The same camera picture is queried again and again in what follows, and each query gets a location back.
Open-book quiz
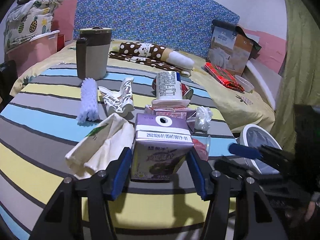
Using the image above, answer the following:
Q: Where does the clear plastic cup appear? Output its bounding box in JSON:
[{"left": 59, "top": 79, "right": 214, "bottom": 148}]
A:
[{"left": 191, "top": 135, "right": 212, "bottom": 162}]

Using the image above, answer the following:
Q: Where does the purple milk carton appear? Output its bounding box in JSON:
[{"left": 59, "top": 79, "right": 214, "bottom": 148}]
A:
[{"left": 131, "top": 113, "right": 194, "bottom": 182}]

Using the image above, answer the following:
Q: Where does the white yogurt cup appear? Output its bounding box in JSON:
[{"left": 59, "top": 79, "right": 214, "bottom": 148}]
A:
[{"left": 152, "top": 71, "right": 192, "bottom": 107}]

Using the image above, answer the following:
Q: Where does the pineapple print bedding bundle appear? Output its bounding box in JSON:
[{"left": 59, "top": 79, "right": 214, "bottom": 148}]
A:
[{"left": 4, "top": 0, "right": 66, "bottom": 53}]

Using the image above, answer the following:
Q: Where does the blue floral headboard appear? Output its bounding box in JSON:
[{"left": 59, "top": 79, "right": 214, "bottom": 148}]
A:
[{"left": 73, "top": 0, "right": 240, "bottom": 63}]

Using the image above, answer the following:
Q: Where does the green curtain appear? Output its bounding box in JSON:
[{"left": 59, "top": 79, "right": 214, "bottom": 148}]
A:
[{"left": 271, "top": 0, "right": 320, "bottom": 153}]

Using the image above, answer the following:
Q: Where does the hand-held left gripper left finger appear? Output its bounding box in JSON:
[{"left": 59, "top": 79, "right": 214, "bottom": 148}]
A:
[{"left": 29, "top": 147, "right": 133, "bottom": 240}]

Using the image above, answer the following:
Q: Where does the rolled brown polka dot blanket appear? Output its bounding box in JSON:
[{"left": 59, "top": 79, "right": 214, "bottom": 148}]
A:
[{"left": 117, "top": 42, "right": 195, "bottom": 69}]

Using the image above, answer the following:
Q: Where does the pink drink carton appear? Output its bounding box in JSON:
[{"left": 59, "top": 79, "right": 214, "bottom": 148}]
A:
[{"left": 144, "top": 104, "right": 198, "bottom": 133}]

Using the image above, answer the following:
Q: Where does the crumpled white tissue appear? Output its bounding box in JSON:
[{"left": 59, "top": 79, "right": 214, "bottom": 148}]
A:
[{"left": 195, "top": 106, "right": 213, "bottom": 131}]

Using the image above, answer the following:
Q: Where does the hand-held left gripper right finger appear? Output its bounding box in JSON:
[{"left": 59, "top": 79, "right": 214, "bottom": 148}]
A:
[{"left": 187, "top": 150, "right": 288, "bottom": 240}]

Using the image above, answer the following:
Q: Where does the white plastic bin liner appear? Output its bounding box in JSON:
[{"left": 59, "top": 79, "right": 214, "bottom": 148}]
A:
[{"left": 246, "top": 127, "right": 279, "bottom": 173}]

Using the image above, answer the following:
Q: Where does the white trash bin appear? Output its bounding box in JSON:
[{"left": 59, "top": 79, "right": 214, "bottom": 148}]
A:
[{"left": 239, "top": 124, "right": 284, "bottom": 175}]

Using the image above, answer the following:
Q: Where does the pink storage box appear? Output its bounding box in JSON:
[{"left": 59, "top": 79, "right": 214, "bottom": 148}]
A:
[{"left": 6, "top": 30, "right": 60, "bottom": 78}]

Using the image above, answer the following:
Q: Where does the white bed frame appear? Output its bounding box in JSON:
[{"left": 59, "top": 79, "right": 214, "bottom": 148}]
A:
[{"left": 244, "top": 61, "right": 278, "bottom": 110}]

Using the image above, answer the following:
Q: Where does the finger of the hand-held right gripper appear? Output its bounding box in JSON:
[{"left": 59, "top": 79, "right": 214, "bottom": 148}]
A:
[
  {"left": 229, "top": 142, "right": 295, "bottom": 167},
  {"left": 214, "top": 159, "right": 253, "bottom": 180}
]

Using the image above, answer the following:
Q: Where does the white foam fruit net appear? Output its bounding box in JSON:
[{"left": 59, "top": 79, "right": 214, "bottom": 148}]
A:
[{"left": 76, "top": 78, "right": 100, "bottom": 124}]

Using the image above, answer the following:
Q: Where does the beige mug brown lid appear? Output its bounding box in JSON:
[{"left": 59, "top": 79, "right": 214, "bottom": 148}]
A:
[{"left": 76, "top": 26, "right": 112, "bottom": 80}]

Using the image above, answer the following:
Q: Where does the white bowl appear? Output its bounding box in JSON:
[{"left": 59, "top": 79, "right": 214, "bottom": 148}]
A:
[{"left": 234, "top": 75, "right": 255, "bottom": 93}]

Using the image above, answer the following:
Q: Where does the red drink can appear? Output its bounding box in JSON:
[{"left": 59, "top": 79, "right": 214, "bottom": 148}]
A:
[{"left": 152, "top": 77, "right": 194, "bottom": 100}]

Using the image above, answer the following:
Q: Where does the yellow pineapple bed sheet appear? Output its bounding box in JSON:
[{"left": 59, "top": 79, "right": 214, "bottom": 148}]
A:
[{"left": 10, "top": 39, "right": 275, "bottom": 133}]

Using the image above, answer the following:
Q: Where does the red plaid cloth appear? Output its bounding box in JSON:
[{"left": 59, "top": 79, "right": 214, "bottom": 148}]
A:
[{"left": 204, "top": 62, "right": 245, "bottom": 93}]

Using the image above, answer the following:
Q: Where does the folded brown polka dot cloth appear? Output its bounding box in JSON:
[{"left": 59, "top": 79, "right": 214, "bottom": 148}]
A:
[{"left": 108, "top": 51, "right": 192, "bottom": 77}]

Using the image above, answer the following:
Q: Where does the crumpled printed paper cup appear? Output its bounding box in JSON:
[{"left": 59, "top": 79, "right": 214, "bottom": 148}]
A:
[{"left": 98, "top": 77, "right": 135, "bottom": 117}]

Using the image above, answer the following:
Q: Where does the striped tablecloth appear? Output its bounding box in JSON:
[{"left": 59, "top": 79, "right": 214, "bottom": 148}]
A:
[{"left": 0, "top": 65, "right": 238, "bottom": 240}]

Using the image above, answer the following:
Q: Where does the quilt packaging box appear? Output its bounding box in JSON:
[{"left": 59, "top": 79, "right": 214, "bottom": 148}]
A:
[{"left": 206, "top": 20, "right": 254, "bottom": 77}]

